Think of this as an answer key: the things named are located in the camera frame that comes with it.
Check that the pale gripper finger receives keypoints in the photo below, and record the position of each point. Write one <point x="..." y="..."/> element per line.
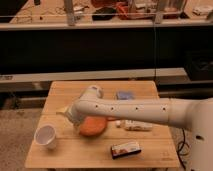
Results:
<point x="61" y="110"/>

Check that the white ceramic cup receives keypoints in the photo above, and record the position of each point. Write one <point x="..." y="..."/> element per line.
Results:
<point x="46" y="136"/>

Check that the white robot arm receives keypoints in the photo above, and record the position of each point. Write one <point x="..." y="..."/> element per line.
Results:
<point x="192" y="115"/>

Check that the orange ceramic bowl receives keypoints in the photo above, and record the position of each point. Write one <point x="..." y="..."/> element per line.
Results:
<point x="93" y="126"/>

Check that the blue sponge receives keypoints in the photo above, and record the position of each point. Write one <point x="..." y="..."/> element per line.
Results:
<point x="124" y="95"/>

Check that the small wooden table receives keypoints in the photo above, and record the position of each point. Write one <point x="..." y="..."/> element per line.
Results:
<point x="74" y="151"/>

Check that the white plastic bottle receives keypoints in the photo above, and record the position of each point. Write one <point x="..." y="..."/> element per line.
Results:
<point x="130" y="125"/>

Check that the dark rectangular snack box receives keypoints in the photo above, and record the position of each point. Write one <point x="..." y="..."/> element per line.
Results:
<point x="125" y="149"/>

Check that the black object on shelf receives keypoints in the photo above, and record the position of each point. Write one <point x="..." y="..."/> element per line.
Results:
<point x="102" y="14"/>

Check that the orange tool on shelf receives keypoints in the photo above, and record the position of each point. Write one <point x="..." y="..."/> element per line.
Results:
<point x="122" y="9"/>

